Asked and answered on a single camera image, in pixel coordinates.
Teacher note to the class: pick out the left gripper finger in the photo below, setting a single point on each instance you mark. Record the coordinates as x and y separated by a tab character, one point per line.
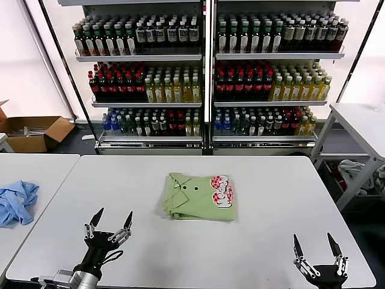
96	219
127	230

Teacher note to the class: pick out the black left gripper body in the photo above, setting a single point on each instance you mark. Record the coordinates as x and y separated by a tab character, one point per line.
97	247

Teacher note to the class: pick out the grey green crumpled garment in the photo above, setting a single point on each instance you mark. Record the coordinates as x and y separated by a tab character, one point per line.
380	176

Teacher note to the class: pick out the wide grey metal pole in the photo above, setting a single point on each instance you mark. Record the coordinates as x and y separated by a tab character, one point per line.
49	60

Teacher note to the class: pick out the white beverage shelf unit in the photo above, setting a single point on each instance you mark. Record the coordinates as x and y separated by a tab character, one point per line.
270	55
135	57

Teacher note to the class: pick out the dark storage crate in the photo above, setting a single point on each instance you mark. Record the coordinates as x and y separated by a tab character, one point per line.
329	180

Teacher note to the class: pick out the small red cap cola bottle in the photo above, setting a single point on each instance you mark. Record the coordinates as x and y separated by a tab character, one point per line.
286	123
180	125
171	125
294	123

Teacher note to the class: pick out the crumpled blue garment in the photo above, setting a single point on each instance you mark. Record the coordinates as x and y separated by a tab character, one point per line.
15	204

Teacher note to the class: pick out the open cardboard box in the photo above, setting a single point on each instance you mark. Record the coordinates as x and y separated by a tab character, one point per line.
54	132

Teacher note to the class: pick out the green cap dark tea bottle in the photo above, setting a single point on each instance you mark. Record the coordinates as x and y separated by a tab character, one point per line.
99	41
109	41
255	37
222	37
277	37
120	41
130	40
233	37
79	42
244	37
89	42
266	37

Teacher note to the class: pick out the blue drink bottle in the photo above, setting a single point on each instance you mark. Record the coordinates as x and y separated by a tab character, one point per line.
113	124
226	126
217	126
105	123

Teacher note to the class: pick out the white packing strips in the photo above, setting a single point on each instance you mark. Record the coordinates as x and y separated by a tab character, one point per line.
33	131

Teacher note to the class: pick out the green polo shirt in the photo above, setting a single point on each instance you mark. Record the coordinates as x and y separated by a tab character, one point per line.
195	201

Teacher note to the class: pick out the white label dark drink bottle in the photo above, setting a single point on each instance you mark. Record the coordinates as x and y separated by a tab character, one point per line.
309	32
150	34
183	33
140	34
331	32
172	34
343	31
320	32
194	33
160	34

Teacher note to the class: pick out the small dark tea bottle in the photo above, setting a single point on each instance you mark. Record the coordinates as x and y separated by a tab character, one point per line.
252	127
139	127
163	126
147	127
155	126
261	126
278	124
269	125

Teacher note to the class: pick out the small white floor object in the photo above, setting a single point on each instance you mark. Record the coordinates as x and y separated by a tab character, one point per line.
87	137

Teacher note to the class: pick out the white grey crumpled garment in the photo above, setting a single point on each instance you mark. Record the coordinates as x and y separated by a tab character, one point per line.
350	167

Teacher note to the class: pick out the beige label dark drink bottle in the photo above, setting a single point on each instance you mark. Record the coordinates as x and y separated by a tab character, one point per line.
288	33
299	33

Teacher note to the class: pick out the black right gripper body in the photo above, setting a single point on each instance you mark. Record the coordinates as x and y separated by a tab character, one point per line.
326	278

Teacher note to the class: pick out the small yellow juice bottle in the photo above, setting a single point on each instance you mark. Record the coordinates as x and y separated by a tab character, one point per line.
188	126
196	126
302	126
311	125

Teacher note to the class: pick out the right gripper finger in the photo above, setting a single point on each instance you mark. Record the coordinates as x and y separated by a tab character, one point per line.
303	265
343	265

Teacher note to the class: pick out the white side table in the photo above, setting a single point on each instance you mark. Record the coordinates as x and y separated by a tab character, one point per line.
355	120

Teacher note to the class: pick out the small white table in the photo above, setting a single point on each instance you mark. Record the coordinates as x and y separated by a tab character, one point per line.
3	141

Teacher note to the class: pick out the green tinted water bottle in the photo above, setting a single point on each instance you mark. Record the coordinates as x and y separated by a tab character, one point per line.
245	126
236	126
123	126

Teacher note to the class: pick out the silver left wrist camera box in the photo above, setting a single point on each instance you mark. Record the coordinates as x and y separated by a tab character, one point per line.
64	280

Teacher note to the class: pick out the thin black metal pole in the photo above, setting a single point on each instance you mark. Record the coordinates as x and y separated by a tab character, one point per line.
68	75
355	60

